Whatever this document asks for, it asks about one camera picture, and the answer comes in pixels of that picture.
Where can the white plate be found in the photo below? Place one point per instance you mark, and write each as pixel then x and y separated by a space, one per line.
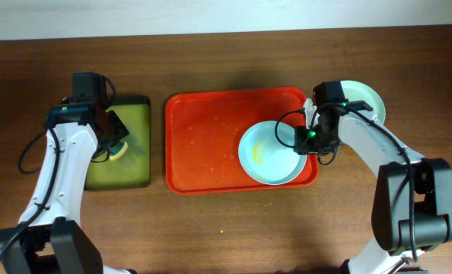
pixel 309 111

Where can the black tray with green water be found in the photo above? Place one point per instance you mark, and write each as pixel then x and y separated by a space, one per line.
pixel 132 170

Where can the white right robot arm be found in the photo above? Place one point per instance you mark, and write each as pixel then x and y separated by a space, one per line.
pixel 412 210

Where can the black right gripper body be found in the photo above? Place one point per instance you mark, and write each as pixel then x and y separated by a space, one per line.
pixel 314 140

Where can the yellow green sponge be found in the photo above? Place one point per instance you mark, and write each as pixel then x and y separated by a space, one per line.
pixel 118 150

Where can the green plate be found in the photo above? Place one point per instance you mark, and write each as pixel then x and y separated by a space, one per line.
pixel 355 90

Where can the red plastic tray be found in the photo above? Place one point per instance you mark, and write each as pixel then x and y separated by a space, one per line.
pixel 203 131

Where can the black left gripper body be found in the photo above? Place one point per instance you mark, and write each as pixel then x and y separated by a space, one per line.
pixel 116 127

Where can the light blue plate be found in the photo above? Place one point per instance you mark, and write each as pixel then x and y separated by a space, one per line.
pixel 265 153

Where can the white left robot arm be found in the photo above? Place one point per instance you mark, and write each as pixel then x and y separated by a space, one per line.
pixel 48 237

